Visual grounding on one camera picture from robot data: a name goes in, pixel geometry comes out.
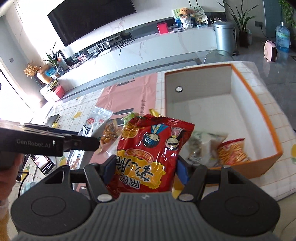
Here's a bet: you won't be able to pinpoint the blue water jug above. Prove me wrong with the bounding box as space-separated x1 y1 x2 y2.
275 22 290 49

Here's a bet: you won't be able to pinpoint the white router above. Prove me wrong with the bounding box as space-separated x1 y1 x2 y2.
96 39 111 55

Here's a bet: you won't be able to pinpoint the clear packet of orange snacks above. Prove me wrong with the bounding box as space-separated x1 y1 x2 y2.
67 150 92 172

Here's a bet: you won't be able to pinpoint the orange storage box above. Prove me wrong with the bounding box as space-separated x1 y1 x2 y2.
164 63 284 186

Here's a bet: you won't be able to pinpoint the round paper fan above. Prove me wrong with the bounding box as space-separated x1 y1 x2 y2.
190 6 207 18

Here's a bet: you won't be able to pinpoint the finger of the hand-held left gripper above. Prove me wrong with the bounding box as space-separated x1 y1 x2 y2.
63 134 100 151

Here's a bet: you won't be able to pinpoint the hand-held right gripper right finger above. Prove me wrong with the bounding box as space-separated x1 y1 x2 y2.
176 156 253 202

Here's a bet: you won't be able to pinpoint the orange round vase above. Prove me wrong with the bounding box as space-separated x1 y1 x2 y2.
37 65 53 84

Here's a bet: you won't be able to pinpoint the white marble cabinet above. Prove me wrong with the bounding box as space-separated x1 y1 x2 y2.
39 20 232 102

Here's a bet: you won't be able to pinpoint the red snack bag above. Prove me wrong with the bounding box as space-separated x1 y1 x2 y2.
105 114 195 200

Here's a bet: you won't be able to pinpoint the person's left hand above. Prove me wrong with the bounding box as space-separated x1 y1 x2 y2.
0 154 24 203

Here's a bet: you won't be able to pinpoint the black electronic device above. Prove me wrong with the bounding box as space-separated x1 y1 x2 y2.
29 154 56 174

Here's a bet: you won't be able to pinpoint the dried yellow flowers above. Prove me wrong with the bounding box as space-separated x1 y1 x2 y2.
24 62 40 78

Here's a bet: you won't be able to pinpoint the leafy green plant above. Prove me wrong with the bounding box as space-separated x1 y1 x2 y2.
279 0 296 30

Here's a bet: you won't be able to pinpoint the clear packet of brown snacks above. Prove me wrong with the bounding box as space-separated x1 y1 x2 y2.
99 120 123 154

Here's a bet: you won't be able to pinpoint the orange striped snack packet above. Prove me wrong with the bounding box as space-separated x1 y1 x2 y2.
216 138 251 167

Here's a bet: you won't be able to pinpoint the white green snack packet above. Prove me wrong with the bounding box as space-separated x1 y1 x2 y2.
186 131 228 167

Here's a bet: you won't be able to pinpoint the red box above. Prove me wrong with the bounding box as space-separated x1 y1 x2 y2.
157 22 169 34
53 85 65 99

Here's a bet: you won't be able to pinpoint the white translucent snack packet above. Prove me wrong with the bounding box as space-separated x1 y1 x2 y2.
77 106 114 139

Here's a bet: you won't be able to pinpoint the black television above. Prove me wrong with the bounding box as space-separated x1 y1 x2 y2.
47 0 137 47

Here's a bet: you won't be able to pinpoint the pink space heater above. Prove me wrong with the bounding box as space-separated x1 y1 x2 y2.
264 40 278 63

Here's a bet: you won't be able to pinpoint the green plant in glass vase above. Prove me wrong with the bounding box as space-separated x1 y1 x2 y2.
42 42 67 77

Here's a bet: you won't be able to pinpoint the silver trash can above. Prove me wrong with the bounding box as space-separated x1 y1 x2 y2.
213 21 236 56

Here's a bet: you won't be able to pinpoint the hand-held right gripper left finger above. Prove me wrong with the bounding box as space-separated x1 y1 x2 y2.
43 155 117 202

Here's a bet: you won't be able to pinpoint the pink mat with bottle prints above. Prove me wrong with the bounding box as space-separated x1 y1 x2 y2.
76 74 158 190

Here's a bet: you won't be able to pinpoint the white checkered lemon tablecloth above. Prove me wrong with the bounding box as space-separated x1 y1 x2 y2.
14 61 296 202

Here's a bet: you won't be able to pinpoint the potted plant in black pot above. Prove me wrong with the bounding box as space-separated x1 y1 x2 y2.
217 0 252 48

